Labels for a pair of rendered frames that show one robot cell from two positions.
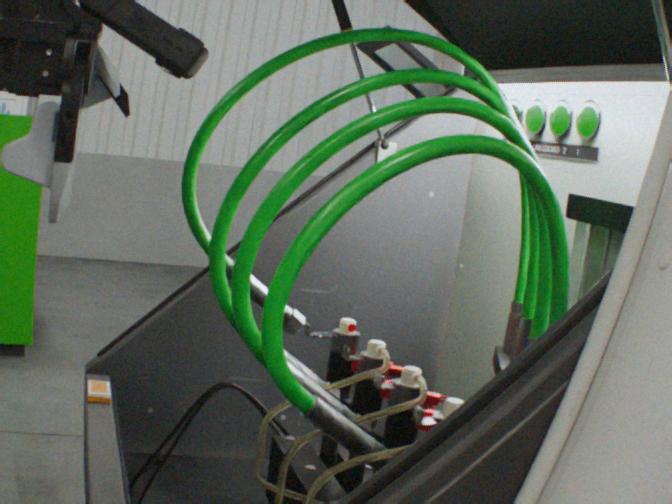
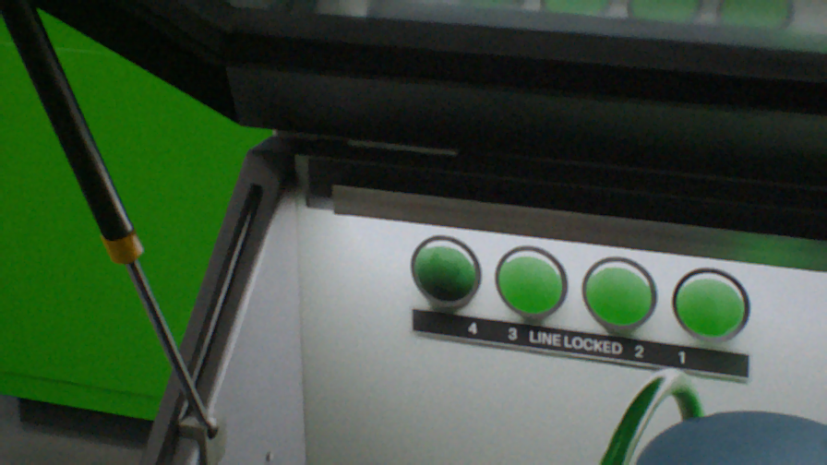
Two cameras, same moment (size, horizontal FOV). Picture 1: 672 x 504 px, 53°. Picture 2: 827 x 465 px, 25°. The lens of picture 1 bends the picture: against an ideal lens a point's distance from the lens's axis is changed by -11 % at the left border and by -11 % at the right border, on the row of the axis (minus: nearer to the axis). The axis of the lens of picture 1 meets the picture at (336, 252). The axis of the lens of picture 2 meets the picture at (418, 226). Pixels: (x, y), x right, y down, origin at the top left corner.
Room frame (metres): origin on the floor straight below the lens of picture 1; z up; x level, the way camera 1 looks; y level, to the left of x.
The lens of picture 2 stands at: (0.28, 0.67, 1.84)
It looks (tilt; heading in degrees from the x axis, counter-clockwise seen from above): 20 degrees down; 311
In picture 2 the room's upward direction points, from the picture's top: 1 degrees counter-clockwise
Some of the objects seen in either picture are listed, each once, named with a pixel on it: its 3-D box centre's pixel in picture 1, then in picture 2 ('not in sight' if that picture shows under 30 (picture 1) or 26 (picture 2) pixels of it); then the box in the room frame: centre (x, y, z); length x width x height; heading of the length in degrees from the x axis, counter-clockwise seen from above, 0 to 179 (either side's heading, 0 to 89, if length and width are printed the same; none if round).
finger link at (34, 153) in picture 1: (36, 162); not in sight; (0.51, 0.23, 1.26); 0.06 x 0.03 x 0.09; 109
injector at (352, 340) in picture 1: (322, 426); not in sight; (0.74, -0.01, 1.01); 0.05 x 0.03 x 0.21; 109
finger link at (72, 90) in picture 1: (69, 103); not in sight; (0.52, 0.21, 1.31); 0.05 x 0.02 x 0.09; 19
